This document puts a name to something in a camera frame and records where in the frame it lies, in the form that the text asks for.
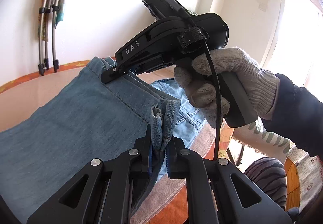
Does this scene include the light blue denim jeans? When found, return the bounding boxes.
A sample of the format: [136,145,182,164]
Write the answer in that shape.
[1,57,205,223]

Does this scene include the right dark sleeve forearm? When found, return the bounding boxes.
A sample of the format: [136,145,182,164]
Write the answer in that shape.
[261,74,322,158]

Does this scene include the right white gloved hand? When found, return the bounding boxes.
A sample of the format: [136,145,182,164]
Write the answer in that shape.
[174,47,279,128]

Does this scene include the green white patterned cushion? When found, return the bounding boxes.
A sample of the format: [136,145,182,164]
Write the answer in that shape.
[233,119,322,210]

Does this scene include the dark striped fabric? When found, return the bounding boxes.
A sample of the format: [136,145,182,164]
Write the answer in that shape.
[244,157,287,210]

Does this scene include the orange floral mattress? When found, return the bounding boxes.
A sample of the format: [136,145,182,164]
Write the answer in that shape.
[0,58,236,224]

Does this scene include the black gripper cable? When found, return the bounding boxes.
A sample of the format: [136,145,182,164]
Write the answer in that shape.
[165,0,223,161]

